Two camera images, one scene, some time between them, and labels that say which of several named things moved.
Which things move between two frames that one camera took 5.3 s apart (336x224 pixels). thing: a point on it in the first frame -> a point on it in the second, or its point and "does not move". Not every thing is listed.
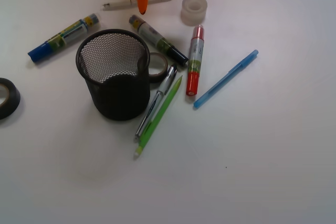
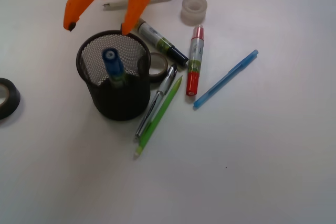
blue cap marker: (39, 53) -> (114, 67)
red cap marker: (196, 59) does not move
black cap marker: (154, 36) does not move
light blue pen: (229, 74) does not move
